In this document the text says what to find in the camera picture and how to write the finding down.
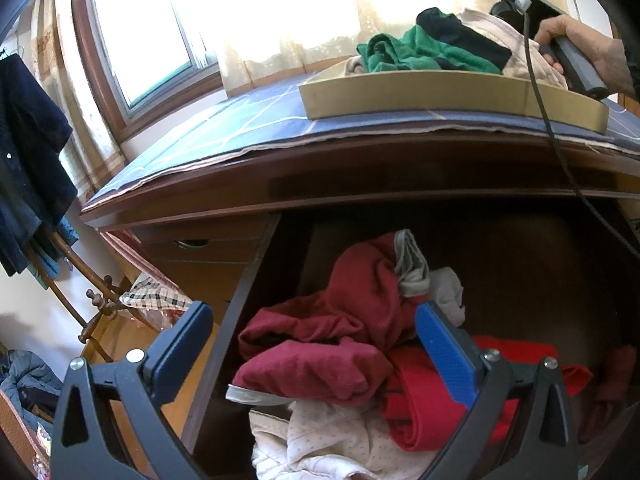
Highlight wooden coat rack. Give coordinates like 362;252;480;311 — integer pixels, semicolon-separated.
47;220;146;366

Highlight patterned beige curtain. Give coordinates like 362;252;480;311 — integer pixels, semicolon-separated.
27;0;126;201

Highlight bright red garment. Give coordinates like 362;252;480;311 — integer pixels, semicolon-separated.
377;335;593;453

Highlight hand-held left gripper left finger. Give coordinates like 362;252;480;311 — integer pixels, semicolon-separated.
50;301;215;480

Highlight blue plaid cloth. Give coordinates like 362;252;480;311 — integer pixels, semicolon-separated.
82;72;640;206

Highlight shallow beige cardboard tray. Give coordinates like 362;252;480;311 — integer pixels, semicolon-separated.
299;57;610;136

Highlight dark red underwear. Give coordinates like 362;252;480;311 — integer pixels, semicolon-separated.
227;337;396;408
239;232;436;361

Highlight pale pink lace bra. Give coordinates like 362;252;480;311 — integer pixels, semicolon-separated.
345;8;571;92

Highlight plain white garment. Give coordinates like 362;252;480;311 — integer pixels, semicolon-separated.
427;266;467;328

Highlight small closed wooden drawer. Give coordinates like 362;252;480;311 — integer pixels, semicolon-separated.
132;215;281;263

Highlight dim maroon garment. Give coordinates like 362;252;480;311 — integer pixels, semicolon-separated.
582;345;638;441

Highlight black cable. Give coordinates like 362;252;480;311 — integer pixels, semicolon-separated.
521;0;640;258

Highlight dark navy jacket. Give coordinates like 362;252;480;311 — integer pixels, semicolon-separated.
0;50;78;278

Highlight black garment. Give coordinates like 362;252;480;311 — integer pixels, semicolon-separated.
416;7;513;73

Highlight grey-blue clothes pile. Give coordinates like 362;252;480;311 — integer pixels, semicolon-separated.
0;349;63;426

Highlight grey and white garment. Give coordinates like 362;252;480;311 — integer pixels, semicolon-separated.
394;229;431;297

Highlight sheer white curtain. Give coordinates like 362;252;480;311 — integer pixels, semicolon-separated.
195;0;576;96

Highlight large wooden drawer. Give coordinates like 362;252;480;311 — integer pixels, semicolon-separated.
180;197;640;480

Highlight round woven basket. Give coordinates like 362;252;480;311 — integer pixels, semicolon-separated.
0;390;53;480

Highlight wooden framed window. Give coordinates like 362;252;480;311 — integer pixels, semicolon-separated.
70;0;223;141

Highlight green underwear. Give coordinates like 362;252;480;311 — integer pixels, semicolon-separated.
356;25;503;75

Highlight white dotted garment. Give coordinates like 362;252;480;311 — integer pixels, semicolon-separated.
249;397;451;480

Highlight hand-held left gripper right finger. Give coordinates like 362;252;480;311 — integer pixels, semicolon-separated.
415;301;587;480

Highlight person's right hand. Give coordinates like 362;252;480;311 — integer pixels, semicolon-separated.
532;12;627;96

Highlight brown wooden dresser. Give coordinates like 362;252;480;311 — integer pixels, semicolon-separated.
80;125;640;480

